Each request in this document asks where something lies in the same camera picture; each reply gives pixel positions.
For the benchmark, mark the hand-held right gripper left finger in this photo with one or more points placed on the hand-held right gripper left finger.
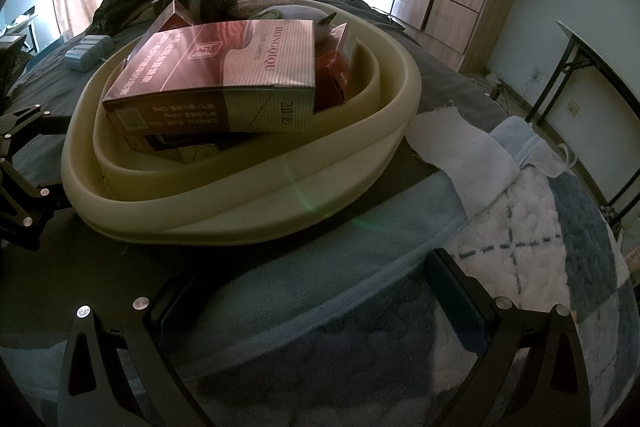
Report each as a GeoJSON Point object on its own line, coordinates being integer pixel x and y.
{"type": "Point", "coordinates": [170, 307]}

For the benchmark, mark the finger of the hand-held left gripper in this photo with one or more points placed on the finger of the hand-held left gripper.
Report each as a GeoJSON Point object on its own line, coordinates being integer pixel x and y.
{"type": "Point", "coordinates": [35, 207]}
{"type": "Point", "coordinates": [50, 124]}

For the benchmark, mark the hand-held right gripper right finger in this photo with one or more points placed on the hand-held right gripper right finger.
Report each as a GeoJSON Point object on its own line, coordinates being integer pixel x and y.
{"type": "Point", "coordinates": [457, 297]}

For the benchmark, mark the dark red carton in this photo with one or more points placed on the dark red carton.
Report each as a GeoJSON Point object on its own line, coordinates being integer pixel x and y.
{"type": "Point", "coordinates": [170, 14]}

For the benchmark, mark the red and white carton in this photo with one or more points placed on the red and white carton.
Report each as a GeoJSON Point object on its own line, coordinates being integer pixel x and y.
{"type": "Point", "coordinates": [210, 72]}

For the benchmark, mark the cream plastic basin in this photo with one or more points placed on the cream plastic basin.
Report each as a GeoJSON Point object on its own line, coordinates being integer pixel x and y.
{"type": "Point", "coordinates": [325, 167]}

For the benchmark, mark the small red box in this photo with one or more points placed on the small red box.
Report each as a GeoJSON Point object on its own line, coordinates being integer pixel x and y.
{"type": "Point", "coordinates": [335, 72]}

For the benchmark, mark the white cap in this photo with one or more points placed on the white cap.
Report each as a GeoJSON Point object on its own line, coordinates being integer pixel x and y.
{"type": "Point", "coordinates": [290, 19]}

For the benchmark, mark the blue-grey small box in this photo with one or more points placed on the blue-grey small box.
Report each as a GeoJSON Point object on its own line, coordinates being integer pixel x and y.
{"type": "Point", "coordinates": [87, 54]}

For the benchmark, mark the checkered blue white blanket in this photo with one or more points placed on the checkered blue white blanket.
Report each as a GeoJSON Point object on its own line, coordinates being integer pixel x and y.
{"type": "Point", "coordinates": [350, 307]}

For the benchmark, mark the white cloth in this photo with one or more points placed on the white cloth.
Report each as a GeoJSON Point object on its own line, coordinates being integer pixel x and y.
{"type": "Point", "coordinates": [465, 152]}

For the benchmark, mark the dark grey bed sheet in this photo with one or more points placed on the dark grey bed sheet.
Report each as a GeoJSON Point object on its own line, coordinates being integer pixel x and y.
{"type": "Point", "coordinates": [440, 77]}

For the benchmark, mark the black folding table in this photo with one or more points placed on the black folding table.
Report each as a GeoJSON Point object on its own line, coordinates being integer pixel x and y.
{"type": "Point", "coordinates": [595, 47]}

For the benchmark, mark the white wall outlet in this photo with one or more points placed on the white wall outlet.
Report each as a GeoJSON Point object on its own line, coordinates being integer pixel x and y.
{"type": "Point", "coordinates": [573, 109]}
{"type": "Point", "coordinates": [537, 75]}

